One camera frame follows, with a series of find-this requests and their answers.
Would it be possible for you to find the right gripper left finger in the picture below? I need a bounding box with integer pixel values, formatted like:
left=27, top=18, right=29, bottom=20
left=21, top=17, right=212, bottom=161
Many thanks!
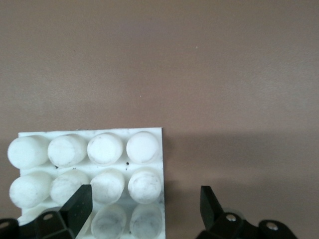
left=0, top=184, right=94, bottom=239

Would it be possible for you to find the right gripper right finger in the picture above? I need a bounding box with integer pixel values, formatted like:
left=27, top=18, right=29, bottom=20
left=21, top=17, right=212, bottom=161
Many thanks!
left=198, top=185, right=301, bottom=239

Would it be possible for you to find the white studded base plate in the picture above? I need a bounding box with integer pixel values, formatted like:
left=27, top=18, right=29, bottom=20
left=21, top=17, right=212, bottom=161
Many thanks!
left=7, top=127, right=166, bottom=239

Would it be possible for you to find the brown paper table cover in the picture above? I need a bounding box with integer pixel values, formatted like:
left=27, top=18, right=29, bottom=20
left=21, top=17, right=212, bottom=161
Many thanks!
left=0, top=0, right=319, bottom=239

